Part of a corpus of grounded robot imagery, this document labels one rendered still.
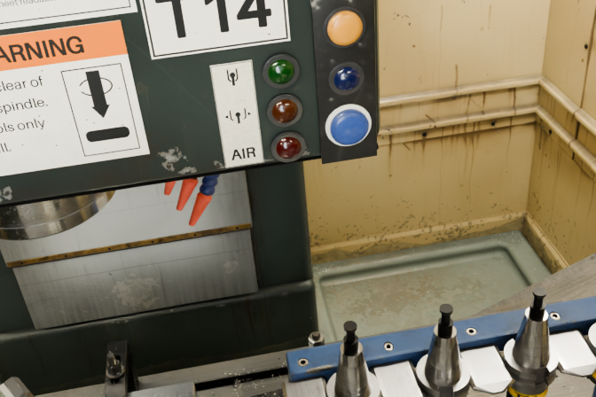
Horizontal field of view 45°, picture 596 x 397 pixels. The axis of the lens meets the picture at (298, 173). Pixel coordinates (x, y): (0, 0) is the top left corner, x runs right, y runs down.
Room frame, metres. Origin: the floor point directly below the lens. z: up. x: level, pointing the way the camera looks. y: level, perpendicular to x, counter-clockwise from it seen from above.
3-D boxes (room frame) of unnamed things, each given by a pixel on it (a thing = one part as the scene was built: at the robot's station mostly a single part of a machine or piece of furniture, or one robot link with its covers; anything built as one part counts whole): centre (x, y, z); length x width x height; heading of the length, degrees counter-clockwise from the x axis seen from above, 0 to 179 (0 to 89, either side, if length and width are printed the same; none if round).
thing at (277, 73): (0.47, 0.01, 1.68); 0.02 x 0.01 x 0.02; 97
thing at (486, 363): (0.59, -0.21, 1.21); 0.07 x 0.05 x 0.01; 7
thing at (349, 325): (0.57, -0.04, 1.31); 0.02 x 0.02 x 0.03
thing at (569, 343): (0.60, -0.32, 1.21); 0.07 x 0.05 x 0.01; 7
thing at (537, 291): (0.59, -0.26, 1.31); 0.02 x 0.02 x 0.03
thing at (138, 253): (1.09, 0.33, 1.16); 0.48 x 0.05 x 0.51; 97
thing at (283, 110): (0.47, 0.01, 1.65); 0.02 x 0.01 x 0.02; 97
